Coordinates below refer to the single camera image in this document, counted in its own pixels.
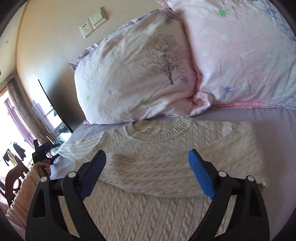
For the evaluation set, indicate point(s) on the white wall power socket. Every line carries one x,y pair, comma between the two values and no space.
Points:
86,29

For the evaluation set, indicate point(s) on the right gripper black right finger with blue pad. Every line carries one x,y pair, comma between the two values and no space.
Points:
249,220

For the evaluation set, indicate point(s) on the purple curtain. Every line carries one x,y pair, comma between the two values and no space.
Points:
27,136

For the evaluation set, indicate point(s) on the dark wooden chair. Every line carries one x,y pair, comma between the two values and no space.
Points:
13,182

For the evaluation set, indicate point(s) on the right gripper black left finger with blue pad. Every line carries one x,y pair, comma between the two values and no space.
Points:
45,220

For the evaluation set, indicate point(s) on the lavender bed sheet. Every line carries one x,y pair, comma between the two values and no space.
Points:
275,131

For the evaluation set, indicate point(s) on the pink tree-print left pillow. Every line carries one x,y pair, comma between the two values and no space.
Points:
139,71

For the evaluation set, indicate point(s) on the cream cable-knit sweater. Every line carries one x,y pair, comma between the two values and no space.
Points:
147,190

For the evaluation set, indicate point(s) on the person's left hand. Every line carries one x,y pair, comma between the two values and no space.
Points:
43,169

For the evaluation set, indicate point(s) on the white wall light switch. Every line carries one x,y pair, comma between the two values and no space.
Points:
98,18

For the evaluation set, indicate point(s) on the pink floral right pillow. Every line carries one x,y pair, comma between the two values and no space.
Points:
243,52

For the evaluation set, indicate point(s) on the pink sleeve forearm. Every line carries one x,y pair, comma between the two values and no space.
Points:
18,211

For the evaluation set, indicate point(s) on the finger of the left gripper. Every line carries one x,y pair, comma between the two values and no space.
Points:
51,146
52,159

